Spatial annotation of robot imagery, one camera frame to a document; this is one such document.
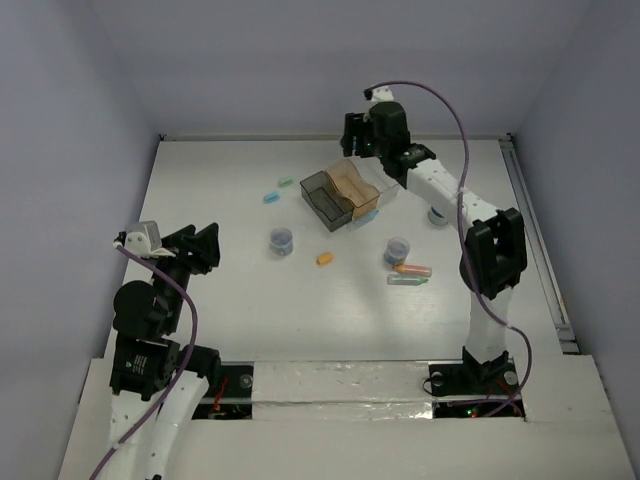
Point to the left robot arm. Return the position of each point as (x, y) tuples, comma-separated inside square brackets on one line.
[(159, 374)]

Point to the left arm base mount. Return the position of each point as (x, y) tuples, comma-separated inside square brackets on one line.
[(231, 397)]

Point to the amber plastic container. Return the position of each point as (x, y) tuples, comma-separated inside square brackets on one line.
[(350, 185)]

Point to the dark grey plastic container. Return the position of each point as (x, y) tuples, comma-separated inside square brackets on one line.
[(321, 195)]

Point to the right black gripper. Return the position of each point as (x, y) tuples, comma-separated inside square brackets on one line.
[(354, 126)]

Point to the orange marker cap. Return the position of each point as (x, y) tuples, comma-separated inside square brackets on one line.
[(324, 258)]

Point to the blue highlighter marker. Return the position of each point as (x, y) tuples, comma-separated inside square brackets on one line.
[(363, 220)]

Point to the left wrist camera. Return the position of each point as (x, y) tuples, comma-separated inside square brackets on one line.
[(142, 239)]

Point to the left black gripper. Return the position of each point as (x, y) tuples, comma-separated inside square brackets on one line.
[(187, 245)]

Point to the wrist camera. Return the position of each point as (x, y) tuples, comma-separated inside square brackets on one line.
[(378, 94), (142, 239)]

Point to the clear plastic container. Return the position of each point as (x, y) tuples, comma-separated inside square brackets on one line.
[(372, 173)]

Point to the green marker cap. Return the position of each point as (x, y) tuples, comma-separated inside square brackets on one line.
[(285, 181)]

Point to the silver foil tape strip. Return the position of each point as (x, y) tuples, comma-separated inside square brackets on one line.
[(340, 391)]

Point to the aluminium rail right edge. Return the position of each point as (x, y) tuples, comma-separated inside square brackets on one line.
[(538, 251)]

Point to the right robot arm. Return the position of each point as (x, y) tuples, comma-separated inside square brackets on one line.
[(493, 240)]

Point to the green highlighter marker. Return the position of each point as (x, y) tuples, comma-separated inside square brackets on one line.
[(406, 280)]

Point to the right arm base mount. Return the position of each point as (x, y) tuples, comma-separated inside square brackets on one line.
[(456, 393)]

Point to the blue lidded round tin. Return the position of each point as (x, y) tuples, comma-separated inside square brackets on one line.
[(436, 218)]

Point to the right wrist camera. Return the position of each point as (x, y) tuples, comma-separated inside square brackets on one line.
[(378, 94)]

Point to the blue marker cap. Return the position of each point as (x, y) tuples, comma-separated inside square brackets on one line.
[(271, 197)]

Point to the orange highlighter marker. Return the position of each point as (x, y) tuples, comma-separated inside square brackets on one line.
[(407, 269)]

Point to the clear jar of pins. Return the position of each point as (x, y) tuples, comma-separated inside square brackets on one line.
[(396, 251), (281, 241)]

